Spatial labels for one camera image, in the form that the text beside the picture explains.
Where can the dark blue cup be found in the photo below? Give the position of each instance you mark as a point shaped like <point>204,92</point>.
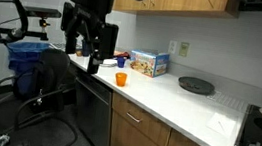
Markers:
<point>85,49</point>

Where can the red object on counter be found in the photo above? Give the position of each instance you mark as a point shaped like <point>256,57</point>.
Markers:
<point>122,54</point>

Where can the blue plastic cup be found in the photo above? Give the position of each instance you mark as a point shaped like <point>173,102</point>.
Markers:
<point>121,62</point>

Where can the black office chair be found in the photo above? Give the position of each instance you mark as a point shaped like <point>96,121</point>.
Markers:
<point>50,73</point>

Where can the orange plastic cup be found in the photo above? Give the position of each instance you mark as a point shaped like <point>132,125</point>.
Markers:
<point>120,79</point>

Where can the blue recycling bin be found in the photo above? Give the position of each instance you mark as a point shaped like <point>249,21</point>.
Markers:
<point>22,56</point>

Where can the stainless steel dishwasher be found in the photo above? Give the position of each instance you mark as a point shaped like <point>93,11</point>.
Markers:
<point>94,112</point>

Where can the colourful toy set box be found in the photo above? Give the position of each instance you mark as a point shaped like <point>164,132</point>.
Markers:
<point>147,63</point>

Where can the wooden lower cabinet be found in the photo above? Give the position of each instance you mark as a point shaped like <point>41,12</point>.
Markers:
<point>129,143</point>

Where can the black round pan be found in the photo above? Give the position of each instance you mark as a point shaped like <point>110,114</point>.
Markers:
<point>196,85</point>

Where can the clear ridged counter mat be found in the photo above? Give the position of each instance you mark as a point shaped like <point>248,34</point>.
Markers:
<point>228,101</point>

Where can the white paper sheet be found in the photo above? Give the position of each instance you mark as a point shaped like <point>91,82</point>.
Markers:
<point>221,124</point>

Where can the black camera stand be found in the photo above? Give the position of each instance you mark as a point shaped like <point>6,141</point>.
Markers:
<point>42,12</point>

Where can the white wall outlet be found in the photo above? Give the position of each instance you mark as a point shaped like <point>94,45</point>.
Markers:
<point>172,47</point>

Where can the beige wall outlet plate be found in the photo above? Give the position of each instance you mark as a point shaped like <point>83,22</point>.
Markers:
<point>184,49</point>

